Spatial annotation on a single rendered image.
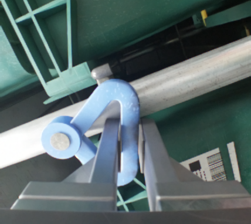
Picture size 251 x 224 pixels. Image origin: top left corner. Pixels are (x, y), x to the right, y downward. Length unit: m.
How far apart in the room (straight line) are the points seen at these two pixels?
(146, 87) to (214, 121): 0.10
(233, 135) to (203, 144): 0.04
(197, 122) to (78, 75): 0.14
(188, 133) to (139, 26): 0.13
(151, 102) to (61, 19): 0.11
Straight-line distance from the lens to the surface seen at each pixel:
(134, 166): 0.16
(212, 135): 0.22
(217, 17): 0.39
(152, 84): 0.15
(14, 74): 0.23
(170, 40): 1.04
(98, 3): 0.18
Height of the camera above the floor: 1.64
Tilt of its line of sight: 5 degrees up
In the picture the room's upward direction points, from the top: 111 degrees counter-clockwise
